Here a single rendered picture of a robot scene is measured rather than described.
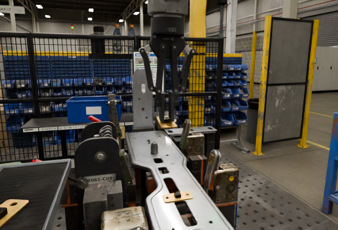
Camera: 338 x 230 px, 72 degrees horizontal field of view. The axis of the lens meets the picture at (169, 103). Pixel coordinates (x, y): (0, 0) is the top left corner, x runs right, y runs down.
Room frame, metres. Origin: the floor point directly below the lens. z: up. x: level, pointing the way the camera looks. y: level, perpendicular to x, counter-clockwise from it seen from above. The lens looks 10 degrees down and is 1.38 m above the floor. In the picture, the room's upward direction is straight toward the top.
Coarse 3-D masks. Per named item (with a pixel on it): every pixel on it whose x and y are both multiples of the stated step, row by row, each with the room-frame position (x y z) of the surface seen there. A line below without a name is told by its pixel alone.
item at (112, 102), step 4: (112, 100) 1.01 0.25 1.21; (120, 100) 1.02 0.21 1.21; (108, 104) 1.01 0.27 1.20; (112, 104) 1.00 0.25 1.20; (116, 104) 1.02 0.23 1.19; (120, 104) 1.02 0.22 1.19; (112, 108) 1.00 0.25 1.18; (112, 112) 1.00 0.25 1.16; (116, 112) 1.01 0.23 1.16; (116, 116) 1.01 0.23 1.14; (116, 120) 1.01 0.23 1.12; (116, 124) 1.01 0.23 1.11; (116, 128) 1.01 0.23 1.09
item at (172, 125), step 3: (156, 117) 0.59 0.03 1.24; (165, 117) 0.56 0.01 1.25; (168, 117) 0.56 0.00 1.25; (159, 120) 0.56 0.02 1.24; (165, 120) 0.55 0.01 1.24; (168, 120) 0.55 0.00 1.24; (159, 123) 0.54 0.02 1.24; (162, 123) 0.54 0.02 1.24; (165, 123) 0.54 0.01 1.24; (168, 123) 0.54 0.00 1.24; (171, 123) 0.54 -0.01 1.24; (174, 123) 0.54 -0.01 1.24; (162, 126) 0.52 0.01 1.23; (165, 126) 0.52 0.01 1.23; (168, 126) 0.52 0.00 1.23; (171, 126) 0.52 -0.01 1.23; (174, 126) 0.52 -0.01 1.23; (177, 126) 0.52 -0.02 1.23
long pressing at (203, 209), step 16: (128, 144) 1.03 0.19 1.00; (144, 144) 1.04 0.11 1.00; (160, 144) 1.04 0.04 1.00; (144, 160) 0.86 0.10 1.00; (176, 160) 0.86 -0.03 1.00; (160, 176) 0.73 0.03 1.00; (176, 176) 0.73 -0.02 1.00; (192, 176) 0.74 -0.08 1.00; (160, 192) 0.64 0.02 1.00; (192, 192) 0.64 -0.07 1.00; (160, 208) 0.56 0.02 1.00; (176, 208) 0.56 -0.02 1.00; (192, 208) 0.56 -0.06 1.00; (208, 208) 0.56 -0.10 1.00; (160, 224) 0.50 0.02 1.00; (176, 224) 0.50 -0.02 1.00; (208, 224) 0.50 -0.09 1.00; (224, 224) 0.50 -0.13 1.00
